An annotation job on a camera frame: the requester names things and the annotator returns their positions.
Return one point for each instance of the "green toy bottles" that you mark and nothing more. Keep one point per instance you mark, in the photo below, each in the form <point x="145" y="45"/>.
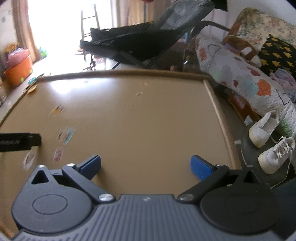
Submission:
<point x="43" y="52"/>

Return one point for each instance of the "black pillow yellow trees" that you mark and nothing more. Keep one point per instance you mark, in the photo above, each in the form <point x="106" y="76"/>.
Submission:
<point x="277" y="55"/>

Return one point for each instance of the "orange plastic storage bin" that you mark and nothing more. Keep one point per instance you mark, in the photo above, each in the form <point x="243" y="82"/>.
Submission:
<point x="18" y="71"/>

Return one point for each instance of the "rocket cartoon sticker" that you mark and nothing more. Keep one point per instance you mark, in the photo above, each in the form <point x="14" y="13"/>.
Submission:
<point x="66" y="134"/>

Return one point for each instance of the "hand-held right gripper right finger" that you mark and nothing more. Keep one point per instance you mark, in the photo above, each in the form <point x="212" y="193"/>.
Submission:
<point x="198" y="166"/>

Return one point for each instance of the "black baby stroller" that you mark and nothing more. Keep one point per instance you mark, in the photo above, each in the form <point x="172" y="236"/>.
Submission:
<point x="143" y="39"/>

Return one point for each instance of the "yellow round lid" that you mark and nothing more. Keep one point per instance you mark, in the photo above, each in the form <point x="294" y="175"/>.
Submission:
<point x="32" y="90"/>

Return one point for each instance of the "lavender clothes pile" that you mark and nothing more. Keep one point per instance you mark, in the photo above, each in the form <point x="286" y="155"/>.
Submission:
<point x="284" y="81"/>

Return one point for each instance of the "wooden stool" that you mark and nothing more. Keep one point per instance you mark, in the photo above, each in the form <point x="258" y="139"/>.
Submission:
<point x="82" y="20"/>

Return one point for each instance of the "tan curtain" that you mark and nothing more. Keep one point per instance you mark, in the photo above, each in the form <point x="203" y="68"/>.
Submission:
<point x="23" y="30"/>

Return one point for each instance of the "white laced sneaker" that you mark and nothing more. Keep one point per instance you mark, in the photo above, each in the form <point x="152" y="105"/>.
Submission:
<point x="272" y="157"/>

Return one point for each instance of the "small red cartoon sticker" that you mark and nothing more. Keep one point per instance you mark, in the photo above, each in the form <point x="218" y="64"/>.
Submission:
<point x="29" y="160"/>

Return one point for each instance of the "floral sofa cushion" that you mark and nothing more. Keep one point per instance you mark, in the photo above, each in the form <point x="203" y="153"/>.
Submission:
<point x="259" y="23"/>

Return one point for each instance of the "pink basket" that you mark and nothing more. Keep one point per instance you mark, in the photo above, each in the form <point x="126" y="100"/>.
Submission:
<point x="17" y="56"/>

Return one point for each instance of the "heart print quilt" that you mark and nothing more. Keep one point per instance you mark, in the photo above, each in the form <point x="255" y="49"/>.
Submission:
<point x="231" y="69"/>

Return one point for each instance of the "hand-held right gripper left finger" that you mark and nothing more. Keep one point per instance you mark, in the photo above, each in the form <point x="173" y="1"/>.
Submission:
<point x="92" y="164"/>

